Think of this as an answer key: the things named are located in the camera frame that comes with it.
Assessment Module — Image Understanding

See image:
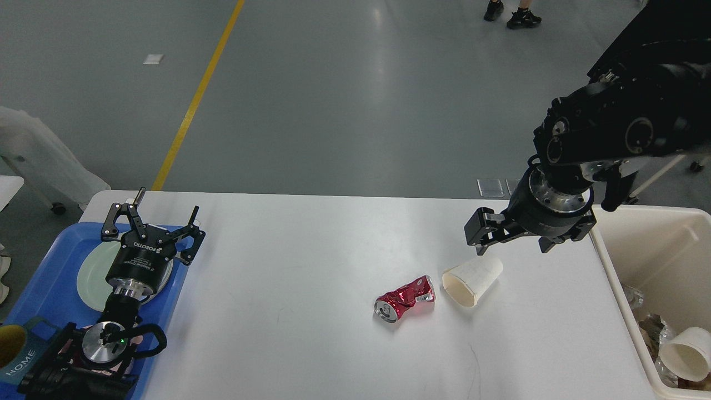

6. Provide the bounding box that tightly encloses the black jacket on chair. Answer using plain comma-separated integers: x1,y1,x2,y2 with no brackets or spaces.
587,1,710,83

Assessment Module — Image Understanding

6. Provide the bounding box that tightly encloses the beige plastic bin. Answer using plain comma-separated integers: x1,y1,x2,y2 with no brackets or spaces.
590,205,710,399

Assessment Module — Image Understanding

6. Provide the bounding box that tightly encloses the dark teal mug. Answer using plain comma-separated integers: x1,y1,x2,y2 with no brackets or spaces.
1,316,62,386

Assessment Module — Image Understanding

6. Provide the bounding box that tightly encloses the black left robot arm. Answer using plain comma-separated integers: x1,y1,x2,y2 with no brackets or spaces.
2,189,206,399

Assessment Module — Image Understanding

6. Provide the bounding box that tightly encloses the foil bag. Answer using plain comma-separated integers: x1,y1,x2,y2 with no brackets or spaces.
638,313,678,389

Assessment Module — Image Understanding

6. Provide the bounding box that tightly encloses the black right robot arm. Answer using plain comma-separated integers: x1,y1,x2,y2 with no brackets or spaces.
464,38,709,256

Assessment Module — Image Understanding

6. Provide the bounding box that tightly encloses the green plate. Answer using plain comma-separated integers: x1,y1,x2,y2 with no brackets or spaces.
77,240,175,312

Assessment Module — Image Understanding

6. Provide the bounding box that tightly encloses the white paper cup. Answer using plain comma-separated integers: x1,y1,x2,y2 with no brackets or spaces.
441,254,503,307
659,327,710,382

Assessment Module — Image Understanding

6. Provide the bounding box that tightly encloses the person in light trousers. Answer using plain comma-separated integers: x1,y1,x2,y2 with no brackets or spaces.
1,107,111,211

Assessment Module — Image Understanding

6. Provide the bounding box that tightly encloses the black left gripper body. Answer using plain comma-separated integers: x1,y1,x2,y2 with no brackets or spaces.
105,233,177,297

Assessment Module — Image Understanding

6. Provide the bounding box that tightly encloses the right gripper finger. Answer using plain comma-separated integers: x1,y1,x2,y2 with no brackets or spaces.
538,219,597,253
464,207,525,256

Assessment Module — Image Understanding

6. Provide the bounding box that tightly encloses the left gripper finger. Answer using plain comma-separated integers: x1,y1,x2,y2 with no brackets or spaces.
158,206,206,265
100,187,146,245

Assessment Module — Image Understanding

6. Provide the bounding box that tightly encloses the crushed red soda can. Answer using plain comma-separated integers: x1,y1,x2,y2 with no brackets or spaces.
373,275,436,323

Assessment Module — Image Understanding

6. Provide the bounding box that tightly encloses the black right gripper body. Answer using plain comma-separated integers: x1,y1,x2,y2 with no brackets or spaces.
505,169,595,237

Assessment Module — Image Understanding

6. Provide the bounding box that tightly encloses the person in black shoes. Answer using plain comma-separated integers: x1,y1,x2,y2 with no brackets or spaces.
483,1,543,30

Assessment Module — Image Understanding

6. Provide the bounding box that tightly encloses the foil wrapper with napkin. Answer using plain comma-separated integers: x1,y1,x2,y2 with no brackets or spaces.
622,284,645,311

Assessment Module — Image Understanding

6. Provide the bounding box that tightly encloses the white rolling chair frame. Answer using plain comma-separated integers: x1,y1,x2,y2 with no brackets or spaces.
624,153,710,205

